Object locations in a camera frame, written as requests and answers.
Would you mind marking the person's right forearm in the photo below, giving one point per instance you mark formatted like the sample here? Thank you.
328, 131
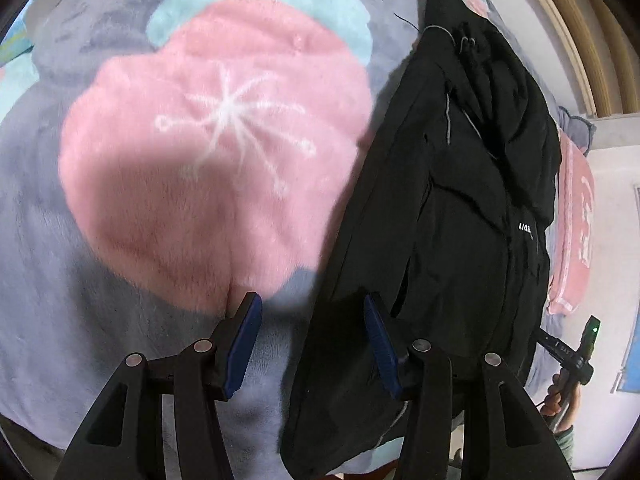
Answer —
567, 442

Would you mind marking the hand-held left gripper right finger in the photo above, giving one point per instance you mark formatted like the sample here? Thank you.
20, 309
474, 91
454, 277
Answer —
382, 345

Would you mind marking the grey pillow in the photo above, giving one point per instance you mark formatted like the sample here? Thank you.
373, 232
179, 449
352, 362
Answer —
577, 130

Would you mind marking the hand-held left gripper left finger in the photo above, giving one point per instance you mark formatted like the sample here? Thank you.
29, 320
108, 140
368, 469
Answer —
240, 350

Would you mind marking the pink pillow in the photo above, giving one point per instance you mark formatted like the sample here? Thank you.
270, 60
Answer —
575, 220

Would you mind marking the wooden headboard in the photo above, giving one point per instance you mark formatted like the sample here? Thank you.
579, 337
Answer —
575, 25

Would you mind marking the person's right hand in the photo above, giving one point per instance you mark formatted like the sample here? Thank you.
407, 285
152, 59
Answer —
557, 392

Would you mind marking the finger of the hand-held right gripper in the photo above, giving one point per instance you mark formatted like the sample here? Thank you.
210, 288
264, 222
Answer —
557, 346

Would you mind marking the black hooded jacket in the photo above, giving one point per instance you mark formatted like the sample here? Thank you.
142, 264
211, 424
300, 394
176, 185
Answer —
450, 220

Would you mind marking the grey floral plush blanket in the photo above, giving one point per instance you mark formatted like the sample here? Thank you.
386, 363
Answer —
200, 160

